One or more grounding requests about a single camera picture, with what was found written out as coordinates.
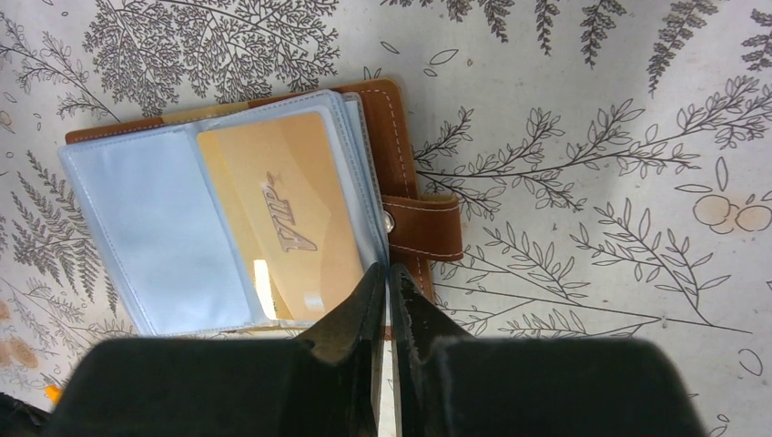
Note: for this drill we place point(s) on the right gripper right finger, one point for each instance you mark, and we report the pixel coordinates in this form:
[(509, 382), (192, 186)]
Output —
[(418, 328)]

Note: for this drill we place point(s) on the floral patterned table mat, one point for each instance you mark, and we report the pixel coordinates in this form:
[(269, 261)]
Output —
[(612, 161)]

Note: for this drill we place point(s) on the orange green brown card stack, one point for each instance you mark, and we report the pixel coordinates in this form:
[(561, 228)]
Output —
[(53, 393)]

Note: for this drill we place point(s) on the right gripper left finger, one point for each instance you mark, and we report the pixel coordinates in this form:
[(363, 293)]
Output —
[(341, 373)]

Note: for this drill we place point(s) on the brown leather card holder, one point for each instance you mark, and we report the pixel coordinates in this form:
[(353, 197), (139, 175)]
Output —
[(165, 242)]

